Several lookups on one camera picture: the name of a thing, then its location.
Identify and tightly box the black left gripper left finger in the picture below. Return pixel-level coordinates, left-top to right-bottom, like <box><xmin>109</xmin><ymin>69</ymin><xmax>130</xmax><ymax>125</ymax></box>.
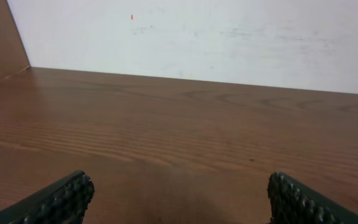
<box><xmin>0</xmin><ymin>170</ymin><xmax>94</xmax><ymax>224</ymax></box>

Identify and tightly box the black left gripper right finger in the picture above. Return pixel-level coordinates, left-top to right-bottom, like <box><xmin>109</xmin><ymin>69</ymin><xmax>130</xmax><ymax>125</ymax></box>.
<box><xmin>267</xmin><ymin>171</ymin><xmax>358</xmax><ymax>224</ymax></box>

